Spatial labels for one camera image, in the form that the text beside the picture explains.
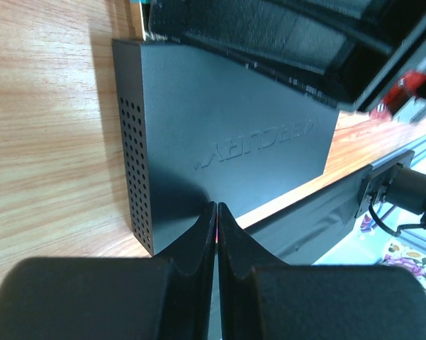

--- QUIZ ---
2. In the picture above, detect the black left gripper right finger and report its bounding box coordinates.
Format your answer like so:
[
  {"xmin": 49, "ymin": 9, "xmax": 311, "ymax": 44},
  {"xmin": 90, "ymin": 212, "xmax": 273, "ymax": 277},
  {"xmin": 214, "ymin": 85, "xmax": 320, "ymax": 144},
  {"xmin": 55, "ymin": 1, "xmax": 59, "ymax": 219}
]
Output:
[{"xmin": 218, "ymin": 203, "xmax": 426, "ymax": 339}]

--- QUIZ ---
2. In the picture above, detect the black cable teal plug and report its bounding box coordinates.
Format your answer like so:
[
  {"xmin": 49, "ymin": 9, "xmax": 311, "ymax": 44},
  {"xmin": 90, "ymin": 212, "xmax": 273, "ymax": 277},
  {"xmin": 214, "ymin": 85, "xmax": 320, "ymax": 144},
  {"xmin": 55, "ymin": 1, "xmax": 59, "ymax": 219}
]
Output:
[{"xmin": 129, "ymin": 0, "xmax": 167, "ymax": 41}]

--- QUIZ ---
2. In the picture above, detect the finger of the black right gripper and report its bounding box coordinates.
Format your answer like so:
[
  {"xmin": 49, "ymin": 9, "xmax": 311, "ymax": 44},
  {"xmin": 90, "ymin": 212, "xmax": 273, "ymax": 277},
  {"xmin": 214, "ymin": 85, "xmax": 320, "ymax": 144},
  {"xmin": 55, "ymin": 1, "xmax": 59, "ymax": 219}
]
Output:
[{"xmin": 147, "ymin": 1, "xmax": 402, "ymax": 110}]

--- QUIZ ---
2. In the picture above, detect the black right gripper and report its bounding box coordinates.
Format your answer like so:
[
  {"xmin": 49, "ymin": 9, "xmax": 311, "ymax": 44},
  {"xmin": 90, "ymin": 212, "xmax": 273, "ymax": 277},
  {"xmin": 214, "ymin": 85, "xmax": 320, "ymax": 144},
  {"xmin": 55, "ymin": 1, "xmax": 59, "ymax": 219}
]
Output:
[{"xmin": 355, "ymin": 9, "xmax": 426, "ymax": 124}]

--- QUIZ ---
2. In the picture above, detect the aluminium front frame rail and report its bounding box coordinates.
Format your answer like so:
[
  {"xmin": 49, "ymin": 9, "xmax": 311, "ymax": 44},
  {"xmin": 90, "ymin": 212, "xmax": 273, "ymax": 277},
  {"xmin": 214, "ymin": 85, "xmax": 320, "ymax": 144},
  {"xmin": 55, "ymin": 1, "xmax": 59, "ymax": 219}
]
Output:
[{"xmin": 371, "ymin": 135, "xmax": 426, "ymax": 167}]

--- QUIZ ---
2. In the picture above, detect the black network switch box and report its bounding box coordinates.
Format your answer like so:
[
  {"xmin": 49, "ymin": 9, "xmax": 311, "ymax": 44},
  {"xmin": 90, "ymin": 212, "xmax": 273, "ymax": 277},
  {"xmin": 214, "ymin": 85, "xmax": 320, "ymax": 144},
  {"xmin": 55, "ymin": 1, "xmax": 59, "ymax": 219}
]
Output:
[{"xmin": 112, "ymin": 40, "xmax": 339, "ymax": 254}]

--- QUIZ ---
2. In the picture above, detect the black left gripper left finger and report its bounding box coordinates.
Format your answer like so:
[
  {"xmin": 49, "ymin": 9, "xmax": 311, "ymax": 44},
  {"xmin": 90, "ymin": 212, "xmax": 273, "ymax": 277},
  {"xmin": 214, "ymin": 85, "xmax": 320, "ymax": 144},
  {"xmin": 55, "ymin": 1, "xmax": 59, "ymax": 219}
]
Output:
[{"xmin": 0, "ymin": 203, "xmax": 217, "ymax": 339}]

